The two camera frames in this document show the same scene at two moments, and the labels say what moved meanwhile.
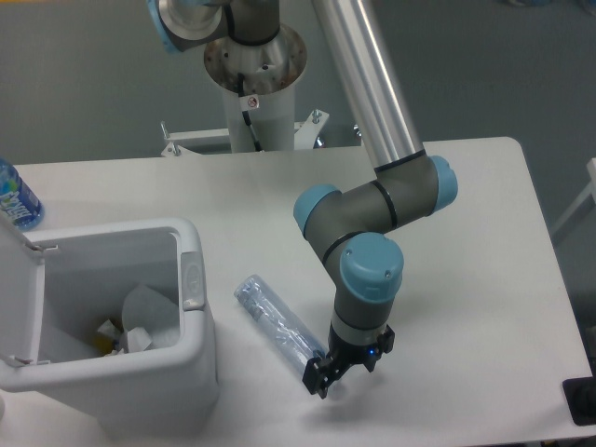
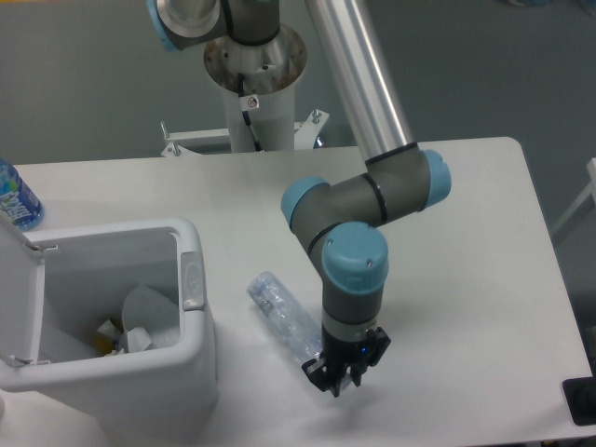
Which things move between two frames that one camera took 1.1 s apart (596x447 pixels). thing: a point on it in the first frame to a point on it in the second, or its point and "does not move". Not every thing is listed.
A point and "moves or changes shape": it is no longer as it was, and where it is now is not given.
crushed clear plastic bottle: (277, 322) moves or changes shape
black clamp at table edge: (580, 398) does not move
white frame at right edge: (589, 191) does not move
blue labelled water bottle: (18, 202) does not move
